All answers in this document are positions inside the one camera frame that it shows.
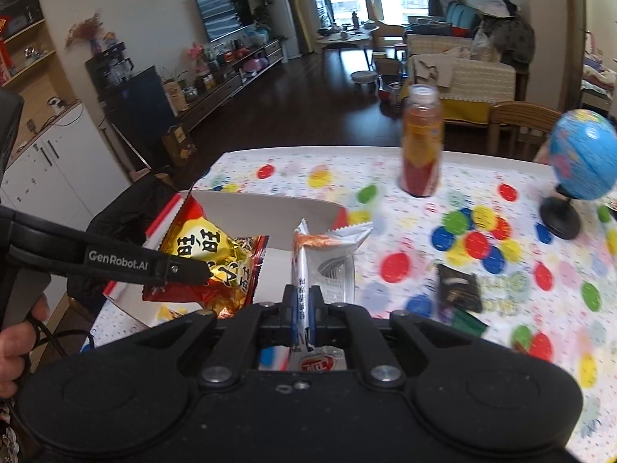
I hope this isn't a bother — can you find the white plastic bag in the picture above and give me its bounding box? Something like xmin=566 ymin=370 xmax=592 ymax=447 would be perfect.
xmin=469 ymin=23 xmax=497 ymax=62

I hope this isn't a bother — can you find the orange drink bottle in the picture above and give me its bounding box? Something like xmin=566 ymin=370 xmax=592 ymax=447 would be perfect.
xmin=400 ymin=84 xmax=445 ymax=198

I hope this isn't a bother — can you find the green packet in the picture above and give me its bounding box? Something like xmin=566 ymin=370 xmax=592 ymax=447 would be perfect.
xmin=450 ymin=309 xmax=488 ymax=338

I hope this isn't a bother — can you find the round coffee table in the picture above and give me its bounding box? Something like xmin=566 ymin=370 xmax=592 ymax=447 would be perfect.
xmin=315 ymin=26 xmax=382 ymax=54

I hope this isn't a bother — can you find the red gold snack bag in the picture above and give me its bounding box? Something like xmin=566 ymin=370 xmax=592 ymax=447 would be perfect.
xmin=142 ymin=193 xmax=270 ymax=319

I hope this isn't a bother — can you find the dotted tablecloth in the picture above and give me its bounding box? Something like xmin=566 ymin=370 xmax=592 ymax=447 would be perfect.
xmin=79 ymin=147 xmax=617 ymax=460

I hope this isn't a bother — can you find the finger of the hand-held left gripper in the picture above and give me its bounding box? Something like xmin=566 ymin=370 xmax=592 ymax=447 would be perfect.
xmin=6 ymin=206 xmax=213 ymax=287

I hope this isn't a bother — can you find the sofa with white yellow cover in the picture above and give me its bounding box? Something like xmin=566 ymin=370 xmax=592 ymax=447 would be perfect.
xmin=408 ymin=47 xmax=518 ymax=127

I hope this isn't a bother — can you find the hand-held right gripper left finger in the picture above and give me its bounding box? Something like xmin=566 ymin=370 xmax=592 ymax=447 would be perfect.
xmin=128 ymin=284 xmax=297 ymax=387

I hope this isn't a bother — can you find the white tower air conditioner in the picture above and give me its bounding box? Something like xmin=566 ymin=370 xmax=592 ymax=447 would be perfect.
xmin=260 ymin=0 xmax=302 ymax=62

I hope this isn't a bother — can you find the grey coat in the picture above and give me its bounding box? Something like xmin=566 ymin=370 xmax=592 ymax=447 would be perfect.
xmin=474 ymin=0 xmax=536 ymax=66

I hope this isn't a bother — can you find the white orange snack packet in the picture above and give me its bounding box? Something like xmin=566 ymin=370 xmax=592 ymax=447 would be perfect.
xmin=260 ymin=218 xmax=375 ymax=373

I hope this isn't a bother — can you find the wooden chair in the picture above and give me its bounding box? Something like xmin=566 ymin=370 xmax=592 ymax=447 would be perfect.
xmin=486 ymin=101 xmax=564 ymax=159

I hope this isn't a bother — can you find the person's left hand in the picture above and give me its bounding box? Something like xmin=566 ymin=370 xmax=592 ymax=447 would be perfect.
xmin=0 ymin=293 xmax=52 ymax=399

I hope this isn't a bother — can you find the flat screen television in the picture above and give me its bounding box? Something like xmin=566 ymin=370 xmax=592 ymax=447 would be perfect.
xmin=194 ymin=0 xmax=256 ymax=44

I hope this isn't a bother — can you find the white cabinet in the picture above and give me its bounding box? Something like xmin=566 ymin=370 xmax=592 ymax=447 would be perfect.
xmin=0 ymin=100 xmax=120 ymax=233

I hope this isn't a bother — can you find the white cardboard box red trim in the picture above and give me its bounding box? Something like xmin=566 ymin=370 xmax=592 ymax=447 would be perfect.
xmin=103 ymin=189 xmax=351 ymax=330

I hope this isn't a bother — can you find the brown paper bag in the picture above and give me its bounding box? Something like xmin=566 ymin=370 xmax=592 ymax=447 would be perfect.
xmin=161 ymin=125 xmax=199 ymax=168

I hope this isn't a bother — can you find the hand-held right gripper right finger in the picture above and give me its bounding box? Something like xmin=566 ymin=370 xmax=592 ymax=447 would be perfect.
xmin=308 ymin=286 xmax=487 ymax=387

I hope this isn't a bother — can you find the black gold snack packet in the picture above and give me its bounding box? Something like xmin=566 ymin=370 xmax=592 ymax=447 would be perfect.
xmin=435 ymin=264 xmax=484 ymax=314

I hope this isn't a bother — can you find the small blue globe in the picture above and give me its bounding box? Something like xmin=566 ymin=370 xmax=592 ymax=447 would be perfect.
xmin=538 ymin=108 xmax=617 ymax=241

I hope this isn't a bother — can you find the dark blue cabinet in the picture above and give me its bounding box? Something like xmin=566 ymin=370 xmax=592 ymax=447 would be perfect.
xmin=85 ymin=42 xmax=180 ymax=180

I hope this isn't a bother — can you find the beige paper bag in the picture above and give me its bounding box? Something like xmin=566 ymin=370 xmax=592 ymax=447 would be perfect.
xmin=162 ymin=78 xmax=190 ymax=113

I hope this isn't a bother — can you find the yellow snack packet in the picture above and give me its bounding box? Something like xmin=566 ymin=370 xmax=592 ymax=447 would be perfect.
xmin=157 ymin=305 xmax=194 ymax=322

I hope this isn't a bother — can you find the dried flower vase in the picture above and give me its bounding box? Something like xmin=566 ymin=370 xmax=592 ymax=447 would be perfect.
xmin=64 ymin=13 xmax=106 ymax=57

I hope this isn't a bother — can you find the wooden wall shelf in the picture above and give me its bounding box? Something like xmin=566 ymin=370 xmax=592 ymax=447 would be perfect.
xmin=0 ymin=0 xmax=79 ymax=122

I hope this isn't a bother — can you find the low television cabinet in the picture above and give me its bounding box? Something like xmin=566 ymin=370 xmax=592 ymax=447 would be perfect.
xmin=177 ymin=39 xmax=285 ymax=132

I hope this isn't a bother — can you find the potted green plant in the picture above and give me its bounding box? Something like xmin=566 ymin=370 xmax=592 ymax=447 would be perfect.
xmin=253 ymin=0 xmax=275 ymax=30

